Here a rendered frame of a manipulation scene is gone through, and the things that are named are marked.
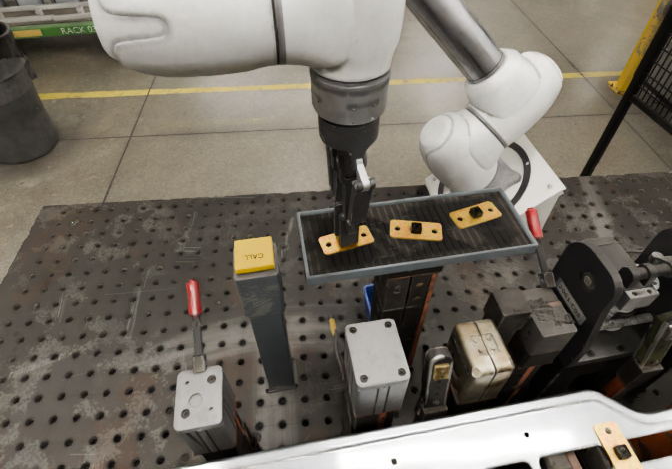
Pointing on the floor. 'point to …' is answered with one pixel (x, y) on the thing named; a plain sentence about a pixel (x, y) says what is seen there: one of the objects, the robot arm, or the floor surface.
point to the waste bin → (21, 106)
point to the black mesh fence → (639, 94)
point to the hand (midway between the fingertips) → (346, 223)
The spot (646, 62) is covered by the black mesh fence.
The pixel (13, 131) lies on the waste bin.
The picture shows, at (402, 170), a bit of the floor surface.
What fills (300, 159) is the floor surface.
